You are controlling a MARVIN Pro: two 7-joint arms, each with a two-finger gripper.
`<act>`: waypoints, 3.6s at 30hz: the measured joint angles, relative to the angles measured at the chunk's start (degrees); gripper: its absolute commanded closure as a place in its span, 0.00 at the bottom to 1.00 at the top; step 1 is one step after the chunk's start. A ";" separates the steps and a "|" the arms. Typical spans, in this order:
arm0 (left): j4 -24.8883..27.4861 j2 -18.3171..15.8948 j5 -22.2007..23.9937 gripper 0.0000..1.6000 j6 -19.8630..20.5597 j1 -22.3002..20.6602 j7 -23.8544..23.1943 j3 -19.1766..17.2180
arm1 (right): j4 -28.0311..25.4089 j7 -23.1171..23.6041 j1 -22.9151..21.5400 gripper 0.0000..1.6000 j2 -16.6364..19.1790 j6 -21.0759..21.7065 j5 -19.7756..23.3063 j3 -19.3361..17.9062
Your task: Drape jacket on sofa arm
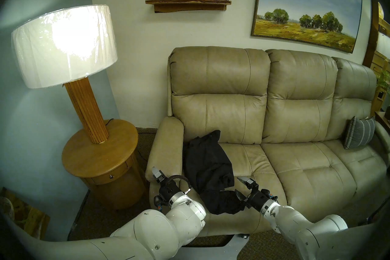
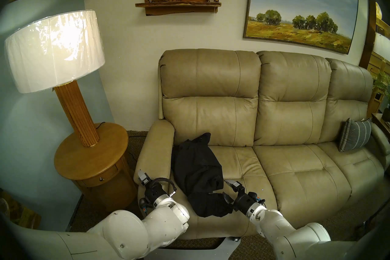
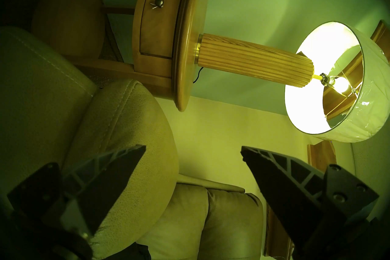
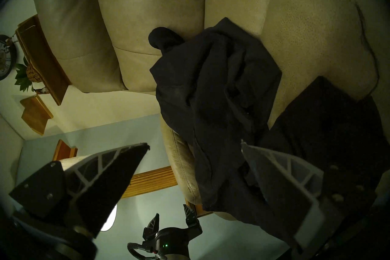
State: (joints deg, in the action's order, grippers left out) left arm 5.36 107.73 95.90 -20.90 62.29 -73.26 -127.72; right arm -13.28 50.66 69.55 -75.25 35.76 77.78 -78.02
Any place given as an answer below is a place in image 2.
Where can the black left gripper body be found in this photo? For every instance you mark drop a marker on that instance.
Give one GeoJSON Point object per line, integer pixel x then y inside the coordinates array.
{"type": "Point", "coordinates": [154, 194]}

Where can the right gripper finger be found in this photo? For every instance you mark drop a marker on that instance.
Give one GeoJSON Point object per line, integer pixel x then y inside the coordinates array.
{"type": "Point", "coordinates": [235, 185]}
{"type": "Point", "coordinates": [229, 199]}

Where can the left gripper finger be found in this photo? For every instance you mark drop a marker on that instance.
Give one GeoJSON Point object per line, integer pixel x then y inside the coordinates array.
{"type": "Point", "coordinates": [144, 178]}

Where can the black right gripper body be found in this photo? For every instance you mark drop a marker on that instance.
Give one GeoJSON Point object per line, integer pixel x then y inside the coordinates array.
{"type": "Point", "coordinates": [245, 201]}

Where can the black jacket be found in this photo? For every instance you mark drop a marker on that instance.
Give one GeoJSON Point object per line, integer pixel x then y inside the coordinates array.
{"type": "Point", "coordinates": [198, 171]}

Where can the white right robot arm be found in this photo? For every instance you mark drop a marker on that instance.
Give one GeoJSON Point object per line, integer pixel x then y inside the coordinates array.
{"type": "Point", "coordinates": [274, 226]}

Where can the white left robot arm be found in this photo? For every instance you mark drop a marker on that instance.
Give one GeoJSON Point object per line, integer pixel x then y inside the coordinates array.
{"type": "Point", "coordinates": [128, 232]}

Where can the beige leather sofa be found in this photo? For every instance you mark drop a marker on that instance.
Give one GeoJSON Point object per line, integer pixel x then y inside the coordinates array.
{"type": "Point", "coordinates": [289, 110]}

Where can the round wooden side table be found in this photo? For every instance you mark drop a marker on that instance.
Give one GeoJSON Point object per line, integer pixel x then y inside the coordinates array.
{"type": "Point", "coordinates": [91, 159]}

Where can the grey striped pillow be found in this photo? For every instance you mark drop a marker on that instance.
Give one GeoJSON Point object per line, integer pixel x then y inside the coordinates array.
{"type": "Point", "coordinates": [355, 134]}

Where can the leaning framed picture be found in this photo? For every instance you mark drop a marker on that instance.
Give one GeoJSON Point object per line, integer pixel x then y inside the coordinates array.
{"type": "Point", "coordinates": [21, 213]}

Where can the dark wooden end table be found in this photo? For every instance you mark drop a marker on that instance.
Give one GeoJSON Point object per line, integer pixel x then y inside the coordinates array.
{"type": "Point", "coordinates": [382, 123]}

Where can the table lamp with white shade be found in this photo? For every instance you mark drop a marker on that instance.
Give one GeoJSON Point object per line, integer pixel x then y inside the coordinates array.
{"type": "Point", "coordinates": [54, 49]}

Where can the small leafy potted plant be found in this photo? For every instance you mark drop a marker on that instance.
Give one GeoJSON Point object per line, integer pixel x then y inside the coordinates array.
{"type": "Point", "coordinates": [383, 84]}

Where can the wooden cabinet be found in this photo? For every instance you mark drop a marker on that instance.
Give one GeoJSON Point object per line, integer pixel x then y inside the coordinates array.
{"type": "Point", "coordinates": [376, 61]}

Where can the framed landscape painting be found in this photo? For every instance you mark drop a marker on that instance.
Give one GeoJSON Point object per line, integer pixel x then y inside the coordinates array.
{"type": "Point", "coordinates": [301, 0]}

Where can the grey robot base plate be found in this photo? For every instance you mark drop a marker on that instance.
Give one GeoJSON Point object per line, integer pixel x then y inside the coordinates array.
{"type": "Point", "coordinates": [198, 251]}

